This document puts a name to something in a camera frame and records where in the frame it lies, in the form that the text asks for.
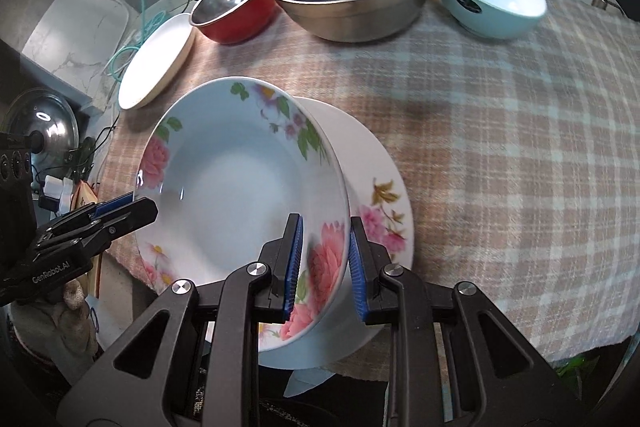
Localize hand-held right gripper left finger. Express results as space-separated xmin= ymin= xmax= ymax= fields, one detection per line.
xmin=52 ymin=213 xmax=306 ymax=427

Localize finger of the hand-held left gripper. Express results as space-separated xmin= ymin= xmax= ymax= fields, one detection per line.
xmin=47 ymin=193 xmax=136 ymax=233
xmin=30 ymin=198 xmax=159 ymax=258

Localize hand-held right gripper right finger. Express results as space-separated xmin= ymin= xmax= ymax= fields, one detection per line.
xmin=349 ymin=217 xmax=588 ymax=427

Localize white floral plate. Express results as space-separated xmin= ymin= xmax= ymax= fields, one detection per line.
xmin=134 ymin=77 xmax=351 ymax=354

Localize red steel bowl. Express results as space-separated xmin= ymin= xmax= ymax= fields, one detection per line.
xmin=190 ymin=0 xmax=278 ymax=45

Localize person's left hand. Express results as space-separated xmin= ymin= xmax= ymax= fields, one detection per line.
xmin=10 ymin=279 xmax=101 ymax=358

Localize white plug adapter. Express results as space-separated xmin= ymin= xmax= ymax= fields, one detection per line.
xmin=40 ymin=174 xmax=76 ymax=212

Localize steel pot lid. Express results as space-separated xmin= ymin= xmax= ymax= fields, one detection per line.
xmin=2 ymin=89 xmax=81 ymax=168

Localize plain white plate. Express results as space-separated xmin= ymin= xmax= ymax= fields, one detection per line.
xmin=118 ymin=13 xmax=197 ymax=110

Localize plaid cloth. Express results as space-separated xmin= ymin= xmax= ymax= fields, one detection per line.
xmin=95 ymin=0 xmax=640 ymax=383

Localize green leaves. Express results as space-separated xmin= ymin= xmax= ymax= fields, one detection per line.
xmin=555 ymin=354 xmax=601 ymax=378

